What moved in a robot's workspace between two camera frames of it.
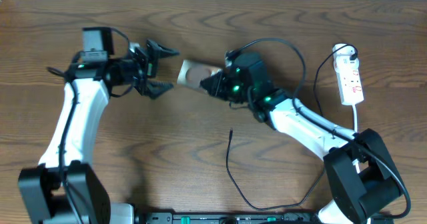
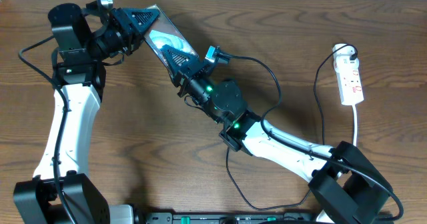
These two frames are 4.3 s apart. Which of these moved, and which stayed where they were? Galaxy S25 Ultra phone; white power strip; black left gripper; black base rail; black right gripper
Moved: black right gripper; black left gripper; Galaxy S25 Ultra phone
Stayed: white power strip; black base rail
